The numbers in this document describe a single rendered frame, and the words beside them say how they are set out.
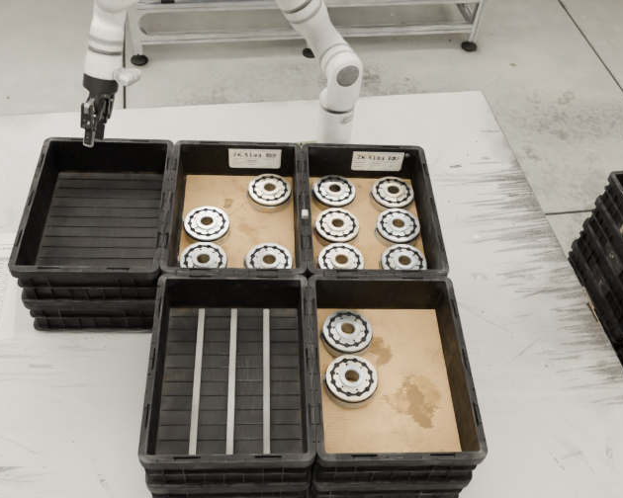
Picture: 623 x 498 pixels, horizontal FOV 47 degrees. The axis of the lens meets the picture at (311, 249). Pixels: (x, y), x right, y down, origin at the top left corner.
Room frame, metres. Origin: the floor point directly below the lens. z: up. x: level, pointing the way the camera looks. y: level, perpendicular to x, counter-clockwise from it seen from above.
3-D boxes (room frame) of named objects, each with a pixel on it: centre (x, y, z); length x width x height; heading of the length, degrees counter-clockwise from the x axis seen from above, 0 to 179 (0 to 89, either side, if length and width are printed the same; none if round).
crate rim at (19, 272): (1.03, 0.47, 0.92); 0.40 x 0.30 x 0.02; 7
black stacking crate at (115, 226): (1.03, 0.47, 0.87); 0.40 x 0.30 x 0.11; 7
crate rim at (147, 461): (0.68, 0.13, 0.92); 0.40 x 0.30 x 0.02; 7
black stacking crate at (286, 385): (0.68, 0.13, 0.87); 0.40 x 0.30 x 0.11; 7
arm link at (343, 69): (1.47, -0.02, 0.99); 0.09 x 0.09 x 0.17; 26
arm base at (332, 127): (1.47, -0.03, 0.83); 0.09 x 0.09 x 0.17; 26
